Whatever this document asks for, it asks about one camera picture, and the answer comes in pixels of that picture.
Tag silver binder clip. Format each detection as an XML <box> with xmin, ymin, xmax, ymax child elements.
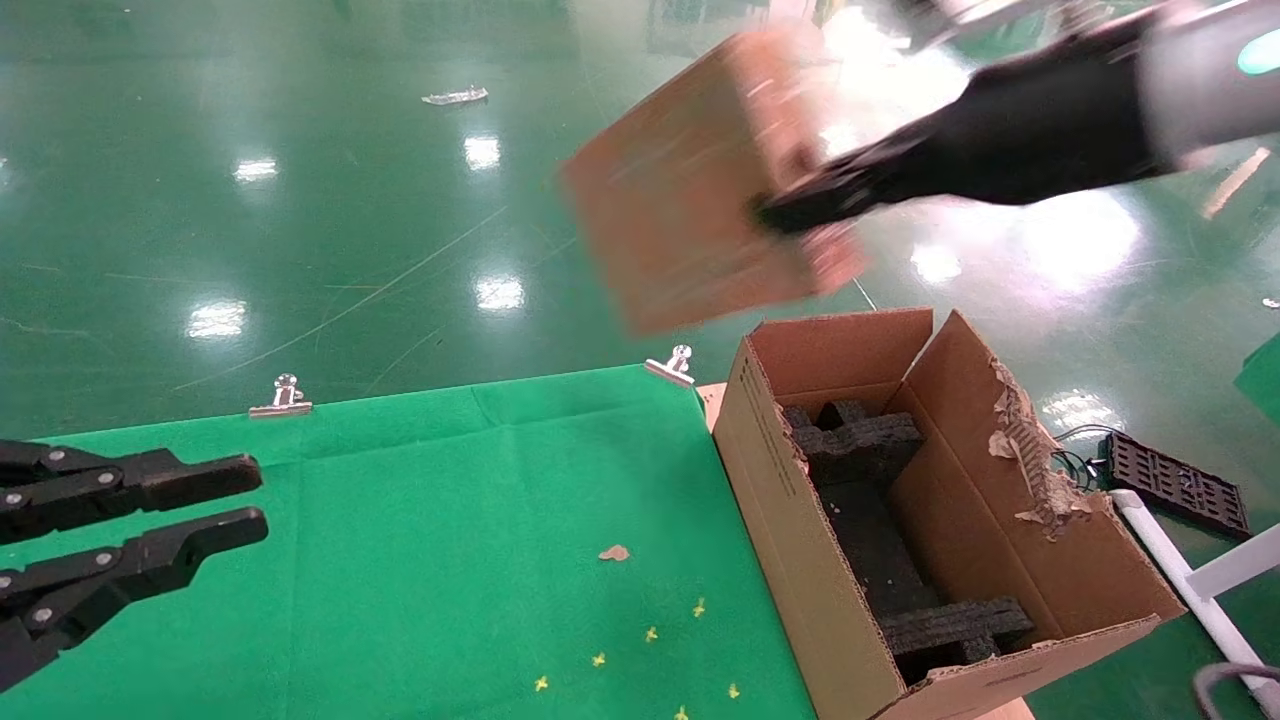
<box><xmin>247</xmin><ymin>373</ymin><xmax>313</xmax><ymax>420</ymax></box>
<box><xmin>644</xmin><ymin>345</ymin><xmax>697</xmax><ymax>389</ymax></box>

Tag grey metal camera bracket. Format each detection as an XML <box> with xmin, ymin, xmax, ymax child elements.
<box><xmin>960</xmin><ymin>0</ymin><xmax>1111</xmax><ymax>36</ymax></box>

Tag thin black floor wires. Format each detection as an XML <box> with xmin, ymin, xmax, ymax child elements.
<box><xmin>1050</xmin><ymin>424</ymin><xmax>1113</xmax><ymax>491</ymax></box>

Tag black plastic grid tray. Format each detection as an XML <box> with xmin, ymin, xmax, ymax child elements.
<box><xmin>1100</xmin><ymin>430</ymin><xmax>1253</xmax><ymax>543</ymax></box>

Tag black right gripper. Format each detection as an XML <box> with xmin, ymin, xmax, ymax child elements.
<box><xmin>755</xmin><ymin>18</ymin><xmax>1183</xmax><ymax>237</ymax></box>

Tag small brown cardboard box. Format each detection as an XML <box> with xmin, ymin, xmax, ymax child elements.
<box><xmin>558</xmin><ymin>22</ymin><xmax>869</xmax><ymax>336</ymax></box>

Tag white tube frame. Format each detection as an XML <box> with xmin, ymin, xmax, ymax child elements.
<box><xmin>1108</xmin><ymin>488</ymin><xmax>1280</xmax><ymax>716</ymax></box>

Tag dark grey cable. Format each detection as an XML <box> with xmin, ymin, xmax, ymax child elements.
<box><xmin>1193</xmin><ymin>662</ymin><xmax>1280</xmax><ymax>720</ymax></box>

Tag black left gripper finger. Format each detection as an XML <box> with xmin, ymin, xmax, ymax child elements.
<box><xmin>0</xmin><ymin>440</ymin><xmax>264</xmax><ymax>546</ymax></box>
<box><xmin>0</xmin><ymin>507</ymin><xmax>269</xmax><ymax>691</ymax></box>

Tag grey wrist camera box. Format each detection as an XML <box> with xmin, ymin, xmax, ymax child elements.
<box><xmin>895</xmin><ymin>0</ymin><xmax>986</xmax><ymax>49</ymax></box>

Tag green table cloth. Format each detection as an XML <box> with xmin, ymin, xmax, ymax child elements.
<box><xmin>0</xmin><ymin>364</ymin><xmax>816</xmax><ymax>720</ymax></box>

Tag large open cardboard carton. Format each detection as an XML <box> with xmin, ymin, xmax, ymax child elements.
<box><xmin>712</xmin><ymin>307</ymin><xmax>1188</xmax><ymax>720</ymax></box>

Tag black foam insert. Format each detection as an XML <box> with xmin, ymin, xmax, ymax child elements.
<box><xmin>780</xmin><ymin>400</ymin><xmax>1036</xmax><ymax>686</ymax></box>

